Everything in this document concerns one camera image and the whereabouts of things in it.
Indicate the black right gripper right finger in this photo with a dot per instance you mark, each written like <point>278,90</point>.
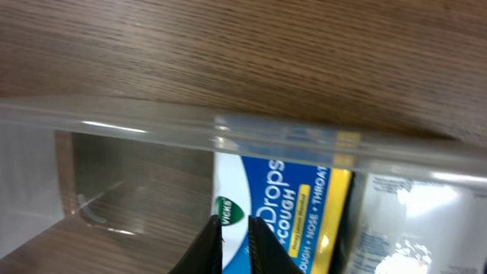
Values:
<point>267,255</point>

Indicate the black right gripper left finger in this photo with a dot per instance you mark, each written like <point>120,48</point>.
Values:
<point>204,256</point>

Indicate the blue yellow cough drops bag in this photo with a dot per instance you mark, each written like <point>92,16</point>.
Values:
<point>302,205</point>

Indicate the clear plastic container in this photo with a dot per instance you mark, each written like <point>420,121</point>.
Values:
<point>109,185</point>

